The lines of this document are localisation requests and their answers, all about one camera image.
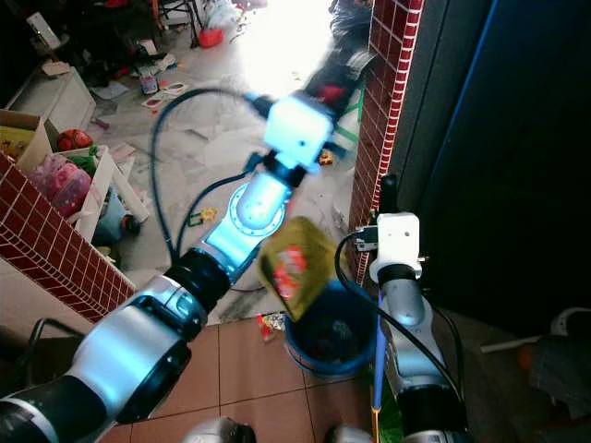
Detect yellow-green snack bag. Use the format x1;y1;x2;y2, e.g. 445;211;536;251
259;217;338;322

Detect blue broom handle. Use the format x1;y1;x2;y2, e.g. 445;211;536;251
369;291;389;443

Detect green plastic stool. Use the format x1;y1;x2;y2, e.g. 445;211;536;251
332;92;363;149

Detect blue plastic bucket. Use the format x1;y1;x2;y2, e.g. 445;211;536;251
283;281;380;375

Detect crumpled silver wrapper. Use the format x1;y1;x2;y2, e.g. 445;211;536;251
257;312;287;341

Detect small red bucket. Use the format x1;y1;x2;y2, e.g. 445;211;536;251
199;28;225;49

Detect white picture book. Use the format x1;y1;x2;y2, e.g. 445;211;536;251
143;81;195;110

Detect brown cardboard box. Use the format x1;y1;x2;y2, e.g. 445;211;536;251
0;109;56;172

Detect silver right robot leg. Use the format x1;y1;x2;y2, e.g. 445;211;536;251
323;425;370;443

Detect silver robot leg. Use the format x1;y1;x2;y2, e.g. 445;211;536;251
323;425;370;443
183;415;255;443

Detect pink plastic bag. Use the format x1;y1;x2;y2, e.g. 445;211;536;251
32;152;93;218

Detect white storage box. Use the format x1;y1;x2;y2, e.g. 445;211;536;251
9;66;98;130

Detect silver left robot leg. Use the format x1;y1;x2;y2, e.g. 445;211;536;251
183;415;255;443

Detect white wooden rack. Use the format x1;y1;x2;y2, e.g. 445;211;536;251
74;146;149;243

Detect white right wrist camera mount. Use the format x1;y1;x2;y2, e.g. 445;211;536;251
369;212;423;282

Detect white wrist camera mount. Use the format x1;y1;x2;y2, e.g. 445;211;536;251
263;92;338;172
369;212;423;282

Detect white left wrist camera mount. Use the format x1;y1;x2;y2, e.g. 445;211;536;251
263;92;338;172

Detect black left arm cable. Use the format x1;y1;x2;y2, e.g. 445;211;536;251
152;88;269;264

